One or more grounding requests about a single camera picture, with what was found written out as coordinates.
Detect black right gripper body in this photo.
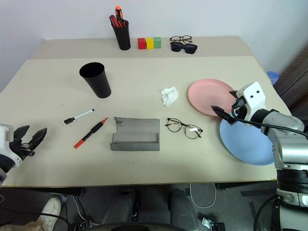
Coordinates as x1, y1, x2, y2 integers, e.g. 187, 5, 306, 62
231, 96, 249, 120

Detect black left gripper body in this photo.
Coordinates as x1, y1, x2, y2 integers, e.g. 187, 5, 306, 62
10, 138, 36, 161

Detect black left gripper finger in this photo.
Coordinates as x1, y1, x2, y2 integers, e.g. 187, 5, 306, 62
13, 125, 30, 141
27, 127, 48, 148

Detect pink plate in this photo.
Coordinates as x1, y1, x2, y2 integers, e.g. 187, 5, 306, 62
188, 78, 237, 118

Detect blue plate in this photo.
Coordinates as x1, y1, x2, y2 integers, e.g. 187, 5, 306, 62
219, 119, 276, 166

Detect tortoiseshell thin framed glasses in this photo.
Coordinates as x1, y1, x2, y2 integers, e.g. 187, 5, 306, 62
165, 117, 204, 140

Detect blue round container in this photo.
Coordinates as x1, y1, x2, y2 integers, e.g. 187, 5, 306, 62
266, 70, 280, 85

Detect white marker with black cap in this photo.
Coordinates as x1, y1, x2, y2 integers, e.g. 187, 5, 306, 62
63, 108, 95, 126

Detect black marker with orange cap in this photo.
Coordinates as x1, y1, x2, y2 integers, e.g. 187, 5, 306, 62
73, 116, 109, 149

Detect crumpled white paper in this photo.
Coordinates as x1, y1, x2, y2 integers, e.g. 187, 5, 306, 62
160, 86, 180, 108

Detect dark brown furniture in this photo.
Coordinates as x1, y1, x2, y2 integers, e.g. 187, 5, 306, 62
274, 47, 308, 114

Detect black sunglasses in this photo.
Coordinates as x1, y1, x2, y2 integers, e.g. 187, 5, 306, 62
170, 42, 198, 54

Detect white shoe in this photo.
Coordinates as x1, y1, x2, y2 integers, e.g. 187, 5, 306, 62
38, 196, 63, 228

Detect brown framed clear glasses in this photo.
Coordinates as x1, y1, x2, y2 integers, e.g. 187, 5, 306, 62
169, 35, 193, 44

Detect empty black cup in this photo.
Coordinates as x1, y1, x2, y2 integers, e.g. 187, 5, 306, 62
79, 62, 112, 99

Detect grey open glasses case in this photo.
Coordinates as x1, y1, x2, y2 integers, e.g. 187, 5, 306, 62
110, 116, 161, 152

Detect dark rounded shape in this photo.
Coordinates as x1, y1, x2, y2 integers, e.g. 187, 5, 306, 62
100, 189, 141, 228
168, 188, 202, 231

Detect black cup holding tools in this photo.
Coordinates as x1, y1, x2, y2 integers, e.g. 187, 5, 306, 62
111, 20, 131, 51

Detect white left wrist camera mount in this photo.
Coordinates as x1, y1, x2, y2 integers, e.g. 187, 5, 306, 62
0, 124, 24, 169

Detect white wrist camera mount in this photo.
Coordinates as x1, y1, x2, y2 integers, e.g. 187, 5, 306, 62
236, 81, 267, 121
0, 124, 24, 169

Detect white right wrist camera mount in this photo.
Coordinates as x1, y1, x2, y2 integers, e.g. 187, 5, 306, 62
236, 81, 267, 121

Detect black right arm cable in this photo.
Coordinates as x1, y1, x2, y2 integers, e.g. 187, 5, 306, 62
231, 105, 308, 141

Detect white cable under table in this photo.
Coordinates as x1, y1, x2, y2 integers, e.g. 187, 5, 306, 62
189, 182, 217, 209

